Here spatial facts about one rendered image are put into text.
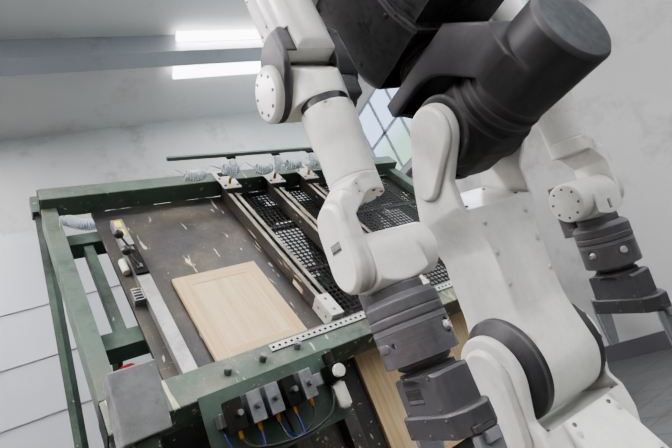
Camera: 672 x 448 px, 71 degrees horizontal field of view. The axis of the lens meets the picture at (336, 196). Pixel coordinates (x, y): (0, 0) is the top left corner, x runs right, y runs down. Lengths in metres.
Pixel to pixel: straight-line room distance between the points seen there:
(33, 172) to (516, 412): 5.20
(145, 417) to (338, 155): 0.98
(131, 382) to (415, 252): 0.98
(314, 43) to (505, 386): 0.51
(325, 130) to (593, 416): 0.52
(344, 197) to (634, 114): 3.33
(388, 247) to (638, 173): 3.34
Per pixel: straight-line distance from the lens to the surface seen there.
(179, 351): 1.75
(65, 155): 5.60
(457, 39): 0.67
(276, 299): 2.01
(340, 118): 0.59
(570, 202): 0.86
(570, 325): 0.75
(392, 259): 0.54
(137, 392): 1.38
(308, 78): 0.62
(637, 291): 0.90
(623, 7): 3.81
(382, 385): 2.20
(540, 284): 0.74
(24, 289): 4.97
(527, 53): 0.61
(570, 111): 0.91
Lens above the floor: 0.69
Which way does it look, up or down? 20 degrees up
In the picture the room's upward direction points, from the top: 24 degrees counter-clockwise
